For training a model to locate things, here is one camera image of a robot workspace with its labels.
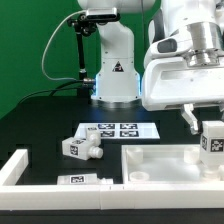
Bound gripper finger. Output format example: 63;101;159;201
181;104;199;135

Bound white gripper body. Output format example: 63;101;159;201
142;57;224;111

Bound white square table top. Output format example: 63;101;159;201
121;144;224;184

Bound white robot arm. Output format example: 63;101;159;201
78;0;224;134

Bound white u-shaped fence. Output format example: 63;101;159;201
0;149;224;210

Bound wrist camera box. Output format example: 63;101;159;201
144;30;193;67

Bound white marker base plate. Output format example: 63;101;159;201
75;122;160;139

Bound grey camera on stand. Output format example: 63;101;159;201
86;8;118;21

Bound black camera stand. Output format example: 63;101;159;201
67;16;98;98

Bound grey camera cable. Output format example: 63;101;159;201
41;9;88;82

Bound black cables on table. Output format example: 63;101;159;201
17;79;95;105

